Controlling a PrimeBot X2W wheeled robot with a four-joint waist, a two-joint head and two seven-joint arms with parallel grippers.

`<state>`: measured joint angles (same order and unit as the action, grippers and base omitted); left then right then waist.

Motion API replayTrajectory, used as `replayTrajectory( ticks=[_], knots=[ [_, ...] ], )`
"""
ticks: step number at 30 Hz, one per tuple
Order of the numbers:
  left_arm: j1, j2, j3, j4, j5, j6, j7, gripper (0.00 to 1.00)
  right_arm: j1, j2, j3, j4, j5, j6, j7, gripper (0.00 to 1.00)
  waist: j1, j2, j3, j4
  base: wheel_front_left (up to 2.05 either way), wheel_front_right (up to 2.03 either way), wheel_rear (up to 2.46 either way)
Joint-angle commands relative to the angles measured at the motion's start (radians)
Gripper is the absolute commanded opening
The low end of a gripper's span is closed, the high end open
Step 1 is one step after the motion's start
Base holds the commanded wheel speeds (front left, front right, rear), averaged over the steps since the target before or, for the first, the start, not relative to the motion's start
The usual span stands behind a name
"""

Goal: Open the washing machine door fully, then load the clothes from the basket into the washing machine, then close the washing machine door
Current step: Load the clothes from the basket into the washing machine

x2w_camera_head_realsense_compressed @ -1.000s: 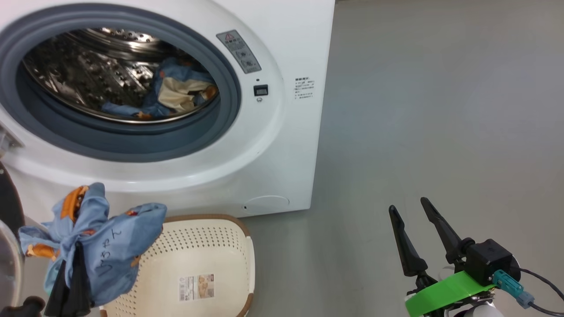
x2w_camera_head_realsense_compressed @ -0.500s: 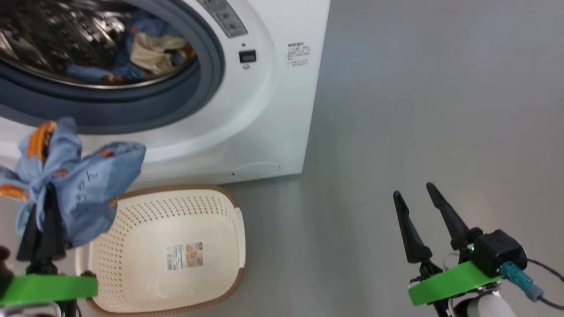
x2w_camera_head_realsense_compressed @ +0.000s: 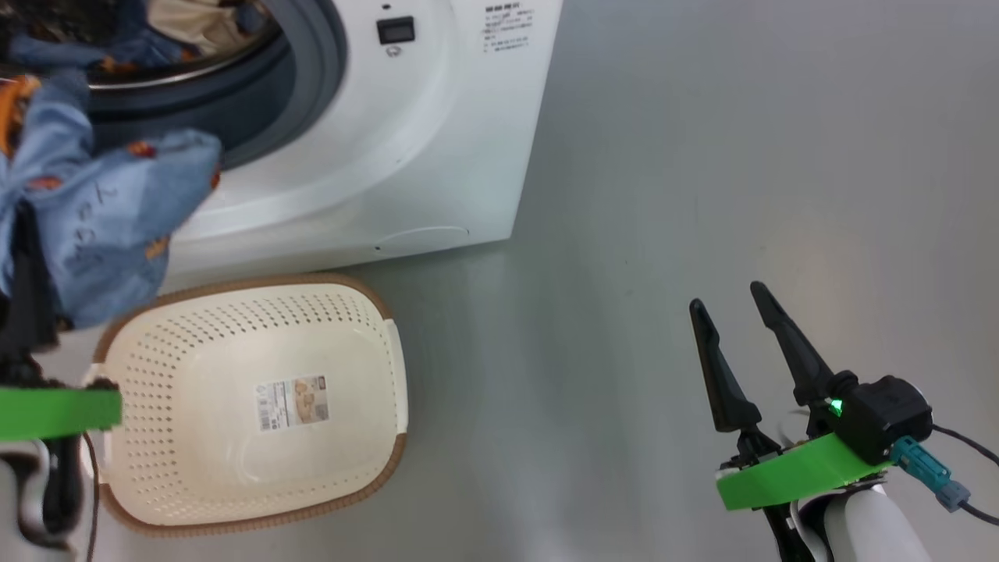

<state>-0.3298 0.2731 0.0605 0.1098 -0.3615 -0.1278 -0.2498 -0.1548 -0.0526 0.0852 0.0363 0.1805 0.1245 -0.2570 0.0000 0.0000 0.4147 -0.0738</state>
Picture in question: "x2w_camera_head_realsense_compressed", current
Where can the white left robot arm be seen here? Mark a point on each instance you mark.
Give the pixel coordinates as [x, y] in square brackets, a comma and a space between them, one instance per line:
[23, 515]

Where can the cream perforated laundry basket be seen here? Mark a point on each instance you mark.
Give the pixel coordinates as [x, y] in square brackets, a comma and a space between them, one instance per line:
[195, 453]

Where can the white front-load washing machine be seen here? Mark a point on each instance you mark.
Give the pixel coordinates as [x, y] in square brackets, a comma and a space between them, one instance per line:
[437, 140]

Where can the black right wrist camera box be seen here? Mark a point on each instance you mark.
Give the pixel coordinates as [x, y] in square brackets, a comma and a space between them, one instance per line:
[886, 417]

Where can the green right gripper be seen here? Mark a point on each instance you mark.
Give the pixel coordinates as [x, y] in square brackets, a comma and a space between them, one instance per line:
[796, 472]

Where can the blue patterned clothing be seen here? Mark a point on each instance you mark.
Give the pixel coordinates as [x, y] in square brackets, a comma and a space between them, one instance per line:
[109, 226]

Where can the round white filter cover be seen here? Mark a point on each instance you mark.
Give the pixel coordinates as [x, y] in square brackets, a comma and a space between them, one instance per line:
[425, 238]

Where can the black door lock socket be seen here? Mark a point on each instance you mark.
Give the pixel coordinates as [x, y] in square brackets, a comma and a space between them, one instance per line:
[396, 30]

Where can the teal right camera connector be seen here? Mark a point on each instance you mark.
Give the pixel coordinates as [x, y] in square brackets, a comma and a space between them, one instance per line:
[929, 472]

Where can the paper basket product sticker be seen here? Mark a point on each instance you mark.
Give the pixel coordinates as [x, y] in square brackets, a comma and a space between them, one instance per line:
[293, 404]

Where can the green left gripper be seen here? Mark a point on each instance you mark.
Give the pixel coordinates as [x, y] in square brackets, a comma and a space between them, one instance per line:
[55, 410]

